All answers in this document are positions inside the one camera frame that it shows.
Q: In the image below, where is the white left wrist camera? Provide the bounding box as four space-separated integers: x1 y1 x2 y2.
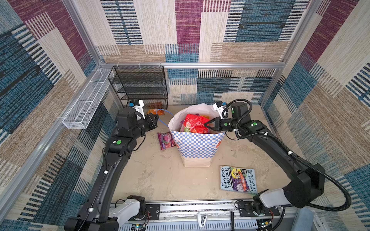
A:
129 99 145 121

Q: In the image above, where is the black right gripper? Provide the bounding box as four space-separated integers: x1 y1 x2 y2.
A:
204 117 240 131

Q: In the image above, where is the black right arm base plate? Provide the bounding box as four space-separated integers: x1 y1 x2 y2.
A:
234 200 280 217

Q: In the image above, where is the treehouse children's book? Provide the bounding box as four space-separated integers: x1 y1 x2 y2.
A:
220 166 258 194

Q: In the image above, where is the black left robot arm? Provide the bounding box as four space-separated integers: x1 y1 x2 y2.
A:
64 107 159 231

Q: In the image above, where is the black wire shelf rack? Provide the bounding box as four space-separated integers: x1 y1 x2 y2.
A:
108 65 169 110

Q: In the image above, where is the orange snack bag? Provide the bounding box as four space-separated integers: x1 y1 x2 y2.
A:
147 102 165 115

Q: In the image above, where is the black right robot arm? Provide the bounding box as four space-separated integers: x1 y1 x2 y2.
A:
204 99 325 216

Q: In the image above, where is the purple Fox's candy bag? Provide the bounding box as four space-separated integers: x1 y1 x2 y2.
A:
158 132 176 150

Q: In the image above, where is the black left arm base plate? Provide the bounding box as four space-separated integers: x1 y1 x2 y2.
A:
129 204 161 222

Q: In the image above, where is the blue checkered paper bag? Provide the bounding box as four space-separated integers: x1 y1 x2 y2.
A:
164 104 225 167

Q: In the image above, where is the red candy bag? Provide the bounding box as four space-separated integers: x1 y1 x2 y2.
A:
180 114 210 134

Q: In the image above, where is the white mesh wall basket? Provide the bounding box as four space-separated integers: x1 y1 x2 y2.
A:
63 68 111 130

